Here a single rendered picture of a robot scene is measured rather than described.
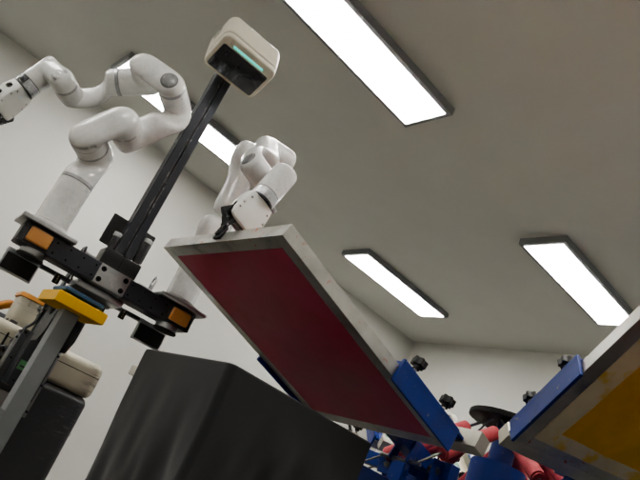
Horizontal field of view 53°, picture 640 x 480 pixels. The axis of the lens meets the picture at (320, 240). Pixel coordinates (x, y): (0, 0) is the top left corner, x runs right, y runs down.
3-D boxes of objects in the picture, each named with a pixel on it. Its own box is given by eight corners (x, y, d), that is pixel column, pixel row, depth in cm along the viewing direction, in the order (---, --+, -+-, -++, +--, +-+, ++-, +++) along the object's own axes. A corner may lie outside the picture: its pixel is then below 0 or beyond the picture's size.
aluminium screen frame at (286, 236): (282, 234, 143) (291, 223, 145) (163, 247, 188) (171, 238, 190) (448, 448, 175) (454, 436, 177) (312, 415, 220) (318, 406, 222)
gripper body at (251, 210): (265, 214, 181) (241, 241, 175) (244, 186, 177) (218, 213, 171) (281, 211, 175) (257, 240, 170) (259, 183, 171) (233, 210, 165)
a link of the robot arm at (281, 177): (257, 164, 189) (275, 190, 193) (235, 188, 184) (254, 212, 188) (290, 158, 178) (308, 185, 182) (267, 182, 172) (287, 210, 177)
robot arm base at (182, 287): (149, 294, 205) (171, 253, 211) (182, 313, 211) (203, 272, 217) (168, 292, 193) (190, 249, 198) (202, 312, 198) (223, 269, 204)
